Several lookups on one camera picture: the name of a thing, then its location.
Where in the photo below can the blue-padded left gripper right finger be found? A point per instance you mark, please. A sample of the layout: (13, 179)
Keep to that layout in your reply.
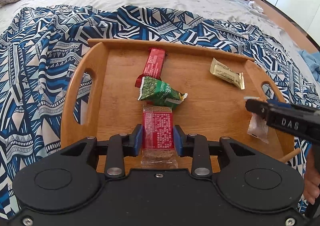
(194, 146)

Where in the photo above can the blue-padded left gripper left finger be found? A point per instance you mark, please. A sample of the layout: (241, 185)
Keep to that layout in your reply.
(120, 146)

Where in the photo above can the red clear cracker packet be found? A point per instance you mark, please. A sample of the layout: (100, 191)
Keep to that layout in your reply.
(158, 149)

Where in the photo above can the brown chocolate cake packet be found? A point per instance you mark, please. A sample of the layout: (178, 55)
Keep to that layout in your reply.
(257, 125)

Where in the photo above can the green pea snack packet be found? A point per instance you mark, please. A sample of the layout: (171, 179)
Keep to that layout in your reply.
(159, 93)

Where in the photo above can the gold foil snack packet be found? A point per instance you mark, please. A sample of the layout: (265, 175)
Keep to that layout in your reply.
(225, 73)

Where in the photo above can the red chocolate bar wrapper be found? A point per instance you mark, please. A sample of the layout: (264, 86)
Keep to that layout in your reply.
(154, 65)

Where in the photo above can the person's right hand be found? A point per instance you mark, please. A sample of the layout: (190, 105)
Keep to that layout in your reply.
(311, 179)

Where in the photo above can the wooden serving tray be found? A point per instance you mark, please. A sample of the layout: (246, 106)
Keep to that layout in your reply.
(102, 99)

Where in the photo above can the light blue cloth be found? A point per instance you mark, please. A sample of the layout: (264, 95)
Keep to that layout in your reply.
(312, 60)

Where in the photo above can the blue white patterned blanket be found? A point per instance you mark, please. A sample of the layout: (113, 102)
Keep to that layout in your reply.
(41, 48)

